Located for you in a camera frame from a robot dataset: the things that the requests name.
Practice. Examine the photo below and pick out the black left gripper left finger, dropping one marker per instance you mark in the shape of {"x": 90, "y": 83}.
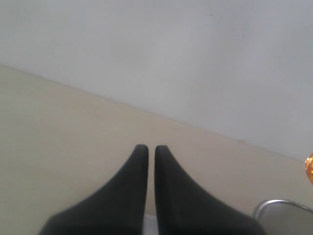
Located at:
{"x": 117, "y": 208}

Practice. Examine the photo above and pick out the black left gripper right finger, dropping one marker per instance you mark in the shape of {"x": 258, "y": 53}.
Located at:
{"x": 184, "y": 208}

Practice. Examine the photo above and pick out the orange dish soap pump bottle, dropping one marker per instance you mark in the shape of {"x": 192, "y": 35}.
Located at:
{"x": 309, "y": 168}

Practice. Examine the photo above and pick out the steel mesh colander bowl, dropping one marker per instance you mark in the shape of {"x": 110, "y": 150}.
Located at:
{"x": 283, "y": 217}

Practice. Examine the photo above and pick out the white plastic tray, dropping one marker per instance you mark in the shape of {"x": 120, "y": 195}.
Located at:
{"x": 150, "y": 226}

